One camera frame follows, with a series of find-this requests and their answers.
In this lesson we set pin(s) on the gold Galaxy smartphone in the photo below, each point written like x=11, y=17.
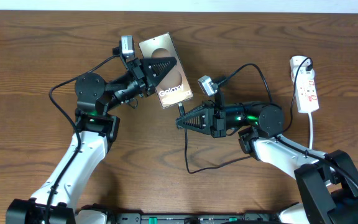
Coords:
x=174, y=88

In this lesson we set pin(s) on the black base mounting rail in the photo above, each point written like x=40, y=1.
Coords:
x=179, y=218

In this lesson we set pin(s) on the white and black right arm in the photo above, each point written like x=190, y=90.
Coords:
x=327, y=182

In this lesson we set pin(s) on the white USB charger plug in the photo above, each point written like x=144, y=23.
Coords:
x=300, y=73

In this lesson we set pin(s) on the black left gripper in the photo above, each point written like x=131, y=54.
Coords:
x=137, y=71

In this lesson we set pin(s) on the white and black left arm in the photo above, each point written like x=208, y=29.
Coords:
x=95, y=130

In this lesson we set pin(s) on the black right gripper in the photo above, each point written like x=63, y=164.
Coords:
x=212, y=119

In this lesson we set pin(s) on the white power strip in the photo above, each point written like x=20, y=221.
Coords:
x=305, y=93

